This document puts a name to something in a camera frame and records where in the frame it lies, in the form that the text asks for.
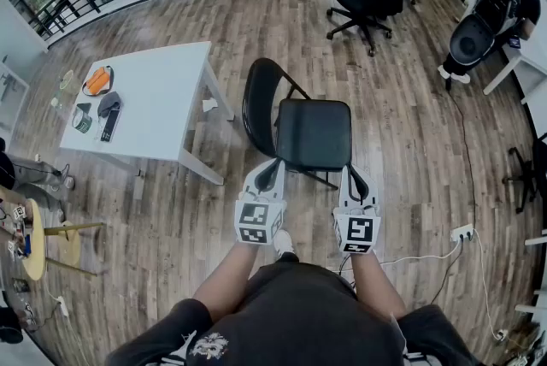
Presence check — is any white desk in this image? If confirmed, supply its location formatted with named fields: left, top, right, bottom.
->
left=482, top=28, right=547, bottom=105

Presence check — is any green tape roll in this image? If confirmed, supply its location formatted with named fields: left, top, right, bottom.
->
left=71, top=102, right=97, bottom=135

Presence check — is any person's left forearm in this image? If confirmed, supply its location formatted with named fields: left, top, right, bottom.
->
left=191, top=241, right=267, bottom=314

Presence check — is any person's right forearm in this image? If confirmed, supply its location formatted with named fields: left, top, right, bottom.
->
left=349, top=251, right=408, bottom=321

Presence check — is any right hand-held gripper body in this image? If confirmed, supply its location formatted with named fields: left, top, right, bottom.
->
left=332, top=203, right=382, bottom=256

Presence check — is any white cable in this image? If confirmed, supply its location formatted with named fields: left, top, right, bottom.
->
left=375, top=228, right=509, bottom=342

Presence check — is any white rectangular table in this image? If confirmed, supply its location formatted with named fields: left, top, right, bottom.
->
left=58, top=40, right=236, bottom=186

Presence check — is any person's white shoe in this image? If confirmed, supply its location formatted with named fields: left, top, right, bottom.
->
left=273, top=228, right=296, bottom=258

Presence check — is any black mesh office chair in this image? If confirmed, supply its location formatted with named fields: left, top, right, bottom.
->
left=503, top=132, right=547, bottom=215

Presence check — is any black flat box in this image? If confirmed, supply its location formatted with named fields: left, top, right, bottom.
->
left=99, top=107, right=122, bottom=143

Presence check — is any gray oval shell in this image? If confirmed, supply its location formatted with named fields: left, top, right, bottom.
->
left=449, top=13, right=497, bottom=67

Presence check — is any black floor cable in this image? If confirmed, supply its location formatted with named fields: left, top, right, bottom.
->
left=445, top=85, right=479, bottom=229

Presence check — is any orange pouch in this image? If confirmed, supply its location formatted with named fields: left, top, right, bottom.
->
left=81, top=65, right=115, bottom=97

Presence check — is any round wooden table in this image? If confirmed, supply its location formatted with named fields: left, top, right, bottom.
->
left=20, top=198, right=106, bottom=282

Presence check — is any person's black clothing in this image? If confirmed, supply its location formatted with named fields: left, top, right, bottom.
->
left=104, top=260, right=484, bottom=366

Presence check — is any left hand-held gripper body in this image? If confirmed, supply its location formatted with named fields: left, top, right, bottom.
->
left=233, top=192, right=287, bottom=248

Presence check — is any black folding chair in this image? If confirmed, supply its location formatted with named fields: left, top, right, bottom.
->
left=241, top=57, right=354, bottom=191

